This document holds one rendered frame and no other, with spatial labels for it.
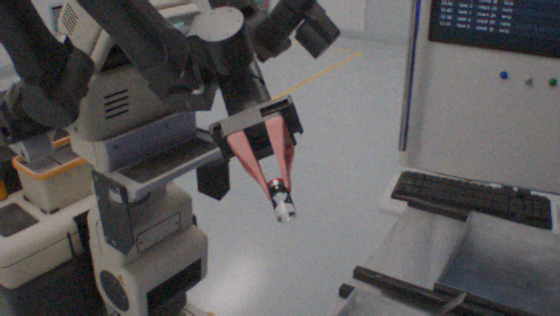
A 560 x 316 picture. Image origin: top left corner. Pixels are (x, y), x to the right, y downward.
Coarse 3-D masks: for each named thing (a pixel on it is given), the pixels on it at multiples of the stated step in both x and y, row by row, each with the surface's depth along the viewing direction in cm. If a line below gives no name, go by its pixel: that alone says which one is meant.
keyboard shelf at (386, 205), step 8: (392, 176) 140; (448, 176) 141; (392, 184) 136; (488, 184) 136; (384, 192) 132; (384, 200) 128; (392, 200) 128; (376, 208) 127; (384, 208) 126; (392, 208) 125; (400, 208) 125; (552, 208) 124; (552, 216) 120; (552, 224) 117
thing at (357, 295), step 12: (348, 300) 80; (360, 300) 83; (372, 300) 81; (384, 300) 80; (336, 312) 77; (348, 312) 81; (360, 312) 82; (372, 312) 82; (384, 312) 81; (396, 312) 79; (408, 312) 78; (420, 312) 77
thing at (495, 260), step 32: (480, 224) 103; (512, 224) 99; (448, 256) 90; (480, 256) 95; (512, 256) 94; (544, 256) 94; (448, 288) 82; (480, 288) 86; (512, 288) 86; (544, 288) 86
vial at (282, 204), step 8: (272, 184) 56; (280, 184) 56; (272, 192) 55; (280, 192) 55; (288, 192) 55; (272, 200) 55; (280, 200) 54; (288, 200) 54; (280, 208) 54; (288, 208) 54; (280, 216) 54; (288, 216) 54
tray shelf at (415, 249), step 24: (408, 216) 108; (432, 216) 108; (384, 240) 100; (408, 240) 100; (432, 240) 100; (384, 264) 93; (408, 264) 93; (432, 264) 93; (360, 288) 88; (432, 288) 87
